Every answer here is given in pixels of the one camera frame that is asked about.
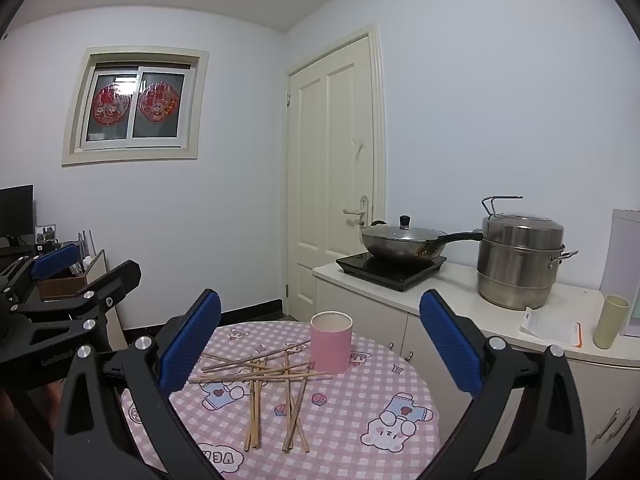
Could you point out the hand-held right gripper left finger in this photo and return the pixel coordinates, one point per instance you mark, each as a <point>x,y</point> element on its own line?
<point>192,345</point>

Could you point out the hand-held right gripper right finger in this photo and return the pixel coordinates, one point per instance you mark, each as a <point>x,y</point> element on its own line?
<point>452,342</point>

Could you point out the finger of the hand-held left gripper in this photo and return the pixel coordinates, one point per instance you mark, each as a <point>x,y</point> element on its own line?
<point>122,280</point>
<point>55,260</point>

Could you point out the bunch of wooden chopsticks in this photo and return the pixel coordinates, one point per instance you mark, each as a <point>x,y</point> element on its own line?
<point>257,374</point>

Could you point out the pink cup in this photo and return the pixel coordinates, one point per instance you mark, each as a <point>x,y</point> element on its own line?
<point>330,350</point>

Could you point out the small black device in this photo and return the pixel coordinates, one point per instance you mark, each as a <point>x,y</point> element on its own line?
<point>45,247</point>

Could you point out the round metal lid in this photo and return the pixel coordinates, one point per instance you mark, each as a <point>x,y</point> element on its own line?
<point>76,266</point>

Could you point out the grey metal rods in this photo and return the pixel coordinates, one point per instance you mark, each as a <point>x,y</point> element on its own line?
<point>91,242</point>

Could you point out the black computer monitor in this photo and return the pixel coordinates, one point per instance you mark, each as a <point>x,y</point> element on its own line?
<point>15,210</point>

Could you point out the white printed paper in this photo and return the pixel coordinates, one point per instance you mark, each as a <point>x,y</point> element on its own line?
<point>545,325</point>

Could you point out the stainless steel steamer pot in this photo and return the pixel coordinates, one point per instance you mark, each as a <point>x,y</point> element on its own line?
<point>515,270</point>

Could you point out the white kitchen cabinet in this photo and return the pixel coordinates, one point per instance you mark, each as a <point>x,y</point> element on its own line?
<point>360,310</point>

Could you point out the black induction cooktop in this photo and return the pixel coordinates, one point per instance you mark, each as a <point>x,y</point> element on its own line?
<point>380,272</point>

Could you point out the glass wok lid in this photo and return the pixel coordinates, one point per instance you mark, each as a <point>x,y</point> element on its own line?
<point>400,232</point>

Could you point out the pink checked tablecloth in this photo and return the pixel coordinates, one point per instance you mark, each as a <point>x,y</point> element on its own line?
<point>350,410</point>

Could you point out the white orange-edged card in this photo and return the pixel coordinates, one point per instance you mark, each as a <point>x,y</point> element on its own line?
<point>578,335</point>

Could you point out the pale green plastic cup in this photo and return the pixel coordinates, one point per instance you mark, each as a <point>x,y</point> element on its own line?
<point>610,322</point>

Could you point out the red paper window decal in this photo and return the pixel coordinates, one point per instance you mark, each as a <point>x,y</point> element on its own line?
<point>157,102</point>
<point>111,105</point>

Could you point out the cream framed window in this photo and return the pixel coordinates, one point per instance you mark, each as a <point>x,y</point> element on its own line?
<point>135,105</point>

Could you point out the white door hook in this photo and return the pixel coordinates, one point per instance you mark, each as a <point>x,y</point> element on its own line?
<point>356,146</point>

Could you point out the cream panelled door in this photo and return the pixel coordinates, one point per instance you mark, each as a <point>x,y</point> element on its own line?
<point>330,160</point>

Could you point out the small photo frame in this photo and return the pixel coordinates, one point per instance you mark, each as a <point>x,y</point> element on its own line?
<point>46,232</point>

